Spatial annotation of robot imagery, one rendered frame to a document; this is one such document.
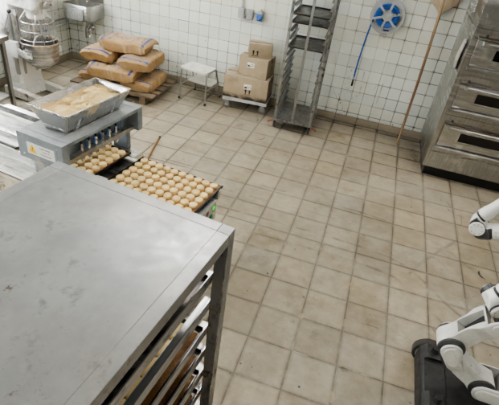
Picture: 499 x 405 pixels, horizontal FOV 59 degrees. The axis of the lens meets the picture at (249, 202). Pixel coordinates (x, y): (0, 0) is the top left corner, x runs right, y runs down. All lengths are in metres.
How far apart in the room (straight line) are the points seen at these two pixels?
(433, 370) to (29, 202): 2.56
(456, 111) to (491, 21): 0.88
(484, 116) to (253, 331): 3.36
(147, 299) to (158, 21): 6.18
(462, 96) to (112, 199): 4.50
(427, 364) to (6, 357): 2.63
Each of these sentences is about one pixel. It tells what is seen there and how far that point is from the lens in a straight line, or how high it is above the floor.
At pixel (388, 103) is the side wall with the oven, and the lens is 6.24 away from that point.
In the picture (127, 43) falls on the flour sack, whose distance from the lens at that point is 6.21.
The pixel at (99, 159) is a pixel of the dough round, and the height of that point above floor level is 0.91.
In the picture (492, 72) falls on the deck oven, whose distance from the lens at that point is 5.07.
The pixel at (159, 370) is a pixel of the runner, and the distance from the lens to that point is 0.95.
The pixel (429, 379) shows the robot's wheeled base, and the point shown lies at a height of 0.19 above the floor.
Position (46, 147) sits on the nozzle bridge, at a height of 1.14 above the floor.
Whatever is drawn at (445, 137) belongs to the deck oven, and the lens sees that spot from 5.31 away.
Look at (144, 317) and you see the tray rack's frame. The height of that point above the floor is 1.82.
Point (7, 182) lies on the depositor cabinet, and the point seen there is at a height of 0.76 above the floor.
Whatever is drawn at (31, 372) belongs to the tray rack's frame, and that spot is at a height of 1.82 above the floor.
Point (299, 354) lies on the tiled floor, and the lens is 3.05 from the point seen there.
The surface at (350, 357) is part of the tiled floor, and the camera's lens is 3.14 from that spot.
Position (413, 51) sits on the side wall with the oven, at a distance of 6.06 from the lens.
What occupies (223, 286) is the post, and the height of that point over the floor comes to 1.67.
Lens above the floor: 2.39
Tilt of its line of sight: 34 degrees down
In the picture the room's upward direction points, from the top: 8 degrees clockwise
